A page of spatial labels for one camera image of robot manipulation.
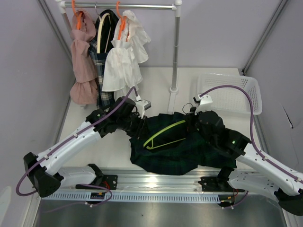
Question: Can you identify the pink skirt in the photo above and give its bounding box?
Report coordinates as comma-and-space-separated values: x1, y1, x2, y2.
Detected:
70, 9, 98, 105

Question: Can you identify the cream plastic hanger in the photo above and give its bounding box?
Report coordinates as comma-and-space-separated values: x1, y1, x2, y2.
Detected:
97, 13, 111, 54

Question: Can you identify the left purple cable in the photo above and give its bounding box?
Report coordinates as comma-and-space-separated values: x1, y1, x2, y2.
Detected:
15, 86, 142, 197

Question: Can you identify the orange plastic hanger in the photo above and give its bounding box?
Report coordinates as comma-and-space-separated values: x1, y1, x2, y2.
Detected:
116, 1, 126, 40

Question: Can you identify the white ruffled skirt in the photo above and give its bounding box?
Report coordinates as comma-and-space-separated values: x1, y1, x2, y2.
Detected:
102, 10, 151, 100

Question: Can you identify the green plaid skirt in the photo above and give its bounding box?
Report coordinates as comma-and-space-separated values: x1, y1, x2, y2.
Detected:
129, 119, 236, 175

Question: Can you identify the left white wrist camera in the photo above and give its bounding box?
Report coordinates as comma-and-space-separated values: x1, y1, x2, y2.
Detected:
135, 95, 152, 118

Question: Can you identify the right black mount plate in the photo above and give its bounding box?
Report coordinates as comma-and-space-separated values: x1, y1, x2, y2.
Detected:
198, 176, 236, 192

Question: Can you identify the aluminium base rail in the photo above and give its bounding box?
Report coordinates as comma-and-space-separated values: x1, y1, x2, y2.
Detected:
56, 167, 273, 195

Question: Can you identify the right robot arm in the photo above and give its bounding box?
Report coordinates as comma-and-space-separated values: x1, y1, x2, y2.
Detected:
185, 107, 303, 216

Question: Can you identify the navy plaid skirt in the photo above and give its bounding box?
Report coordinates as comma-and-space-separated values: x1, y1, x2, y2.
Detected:
89, 9, 118, 110

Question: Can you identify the left black mount plate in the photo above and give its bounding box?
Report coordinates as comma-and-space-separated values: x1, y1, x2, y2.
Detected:
88, 175, 118, 190

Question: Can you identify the white plastic basket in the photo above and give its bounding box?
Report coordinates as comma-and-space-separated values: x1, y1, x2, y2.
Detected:
196, 73, 262, 115

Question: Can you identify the green plastic hanger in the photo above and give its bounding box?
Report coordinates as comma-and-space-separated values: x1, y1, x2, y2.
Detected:
143, 112, 188, 151

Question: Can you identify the black mount plate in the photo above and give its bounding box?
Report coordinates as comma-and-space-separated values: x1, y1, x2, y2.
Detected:
88, 175, 118, 190
198, 176, 236, 192

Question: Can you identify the metal clothes rack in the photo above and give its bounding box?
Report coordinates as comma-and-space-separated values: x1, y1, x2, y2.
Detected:
55, 0, 182, 114

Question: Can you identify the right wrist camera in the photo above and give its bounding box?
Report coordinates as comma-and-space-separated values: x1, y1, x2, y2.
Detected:
193, 94, 213, 114

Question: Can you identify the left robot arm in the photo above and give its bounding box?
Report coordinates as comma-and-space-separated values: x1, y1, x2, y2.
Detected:
23, 96, 151, 198

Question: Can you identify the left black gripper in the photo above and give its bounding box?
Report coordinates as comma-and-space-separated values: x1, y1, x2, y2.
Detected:
118, 112, 148, 140

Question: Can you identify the slotted cable duct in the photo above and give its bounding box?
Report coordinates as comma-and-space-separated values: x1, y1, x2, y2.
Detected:
45, 191, 220, 204

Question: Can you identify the orange hanger with pink skirt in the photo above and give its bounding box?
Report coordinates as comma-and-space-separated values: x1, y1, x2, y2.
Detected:
71, 0, 83, 30

